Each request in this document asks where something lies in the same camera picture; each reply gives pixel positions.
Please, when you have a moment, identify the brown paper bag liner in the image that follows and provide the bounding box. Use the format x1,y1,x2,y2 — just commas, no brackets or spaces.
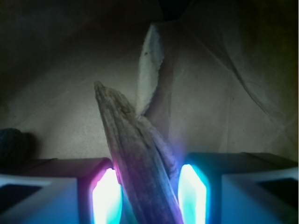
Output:
0,0,299,161

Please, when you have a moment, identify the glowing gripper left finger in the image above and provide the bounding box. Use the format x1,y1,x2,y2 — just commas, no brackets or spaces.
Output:
0,158,122,224

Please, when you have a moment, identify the grey plush bunny toy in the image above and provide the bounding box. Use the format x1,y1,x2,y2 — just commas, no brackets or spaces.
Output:
0,128,28,169

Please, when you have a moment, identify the dark brown wood chip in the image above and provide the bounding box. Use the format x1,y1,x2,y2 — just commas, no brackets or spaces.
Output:
94,81,183,224

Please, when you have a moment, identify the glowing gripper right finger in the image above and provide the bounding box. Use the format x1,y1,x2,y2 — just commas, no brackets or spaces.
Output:
178,153,299,224

